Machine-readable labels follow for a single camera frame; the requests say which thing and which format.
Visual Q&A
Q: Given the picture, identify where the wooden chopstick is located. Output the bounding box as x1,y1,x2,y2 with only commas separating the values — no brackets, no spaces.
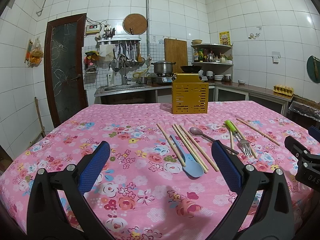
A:
236,118,280,146
174,124,208,173
172,124,208,173
178,125,219,172
157,124,185,167

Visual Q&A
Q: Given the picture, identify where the light blue plastic spoon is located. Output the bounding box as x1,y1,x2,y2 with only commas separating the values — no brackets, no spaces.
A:
171,135,204,178

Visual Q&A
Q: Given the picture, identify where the green handled metal fork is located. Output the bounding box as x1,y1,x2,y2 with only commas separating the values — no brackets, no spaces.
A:
225,120,253,156

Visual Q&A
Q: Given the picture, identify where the yellow egg tray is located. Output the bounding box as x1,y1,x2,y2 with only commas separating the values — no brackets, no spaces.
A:
273,85,294,96

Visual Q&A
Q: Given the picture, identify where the pink floral tablecloth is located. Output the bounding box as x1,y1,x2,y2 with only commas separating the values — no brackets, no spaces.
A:
1,101,319,239

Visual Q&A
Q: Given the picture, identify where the metal spoon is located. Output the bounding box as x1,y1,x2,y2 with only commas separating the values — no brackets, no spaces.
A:
189,127,239,155

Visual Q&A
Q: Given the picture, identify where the yellow perforated utensil holder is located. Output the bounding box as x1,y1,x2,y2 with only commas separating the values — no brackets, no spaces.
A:
171,73,209,114

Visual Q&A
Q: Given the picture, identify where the corner metal shelf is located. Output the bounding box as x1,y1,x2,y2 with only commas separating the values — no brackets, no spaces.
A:
191,43,233,66

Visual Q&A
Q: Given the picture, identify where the black wok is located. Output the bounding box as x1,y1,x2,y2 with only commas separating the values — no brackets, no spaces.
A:
181,65,202,74

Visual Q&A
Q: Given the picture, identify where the hanging orange bag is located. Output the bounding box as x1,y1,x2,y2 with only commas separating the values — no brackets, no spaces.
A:
24,37,44,67

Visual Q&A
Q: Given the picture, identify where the gas stove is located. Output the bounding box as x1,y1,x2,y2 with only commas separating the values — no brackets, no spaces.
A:
151,73,176,84

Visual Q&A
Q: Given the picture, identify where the steel cooking pot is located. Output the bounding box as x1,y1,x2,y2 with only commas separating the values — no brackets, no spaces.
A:
152,60,176,75

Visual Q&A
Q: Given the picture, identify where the wooden cutting board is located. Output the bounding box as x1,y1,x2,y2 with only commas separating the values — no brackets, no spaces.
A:
164,38,188,73

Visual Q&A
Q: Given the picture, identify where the dark glass door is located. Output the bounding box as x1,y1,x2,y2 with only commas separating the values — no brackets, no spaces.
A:
44,14,88,127

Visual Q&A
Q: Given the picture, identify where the hanging utensil rack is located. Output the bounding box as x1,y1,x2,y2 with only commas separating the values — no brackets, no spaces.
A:
97,35,145,72

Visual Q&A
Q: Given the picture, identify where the round woven tray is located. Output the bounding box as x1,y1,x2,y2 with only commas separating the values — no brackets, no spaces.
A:
123,13,148,35

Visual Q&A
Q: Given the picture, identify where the white wall socket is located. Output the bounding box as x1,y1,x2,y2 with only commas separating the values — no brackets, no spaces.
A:
272,51,281,64

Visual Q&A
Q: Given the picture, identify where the yellow wall poster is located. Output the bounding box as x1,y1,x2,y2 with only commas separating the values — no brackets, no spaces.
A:
219,31,231,46

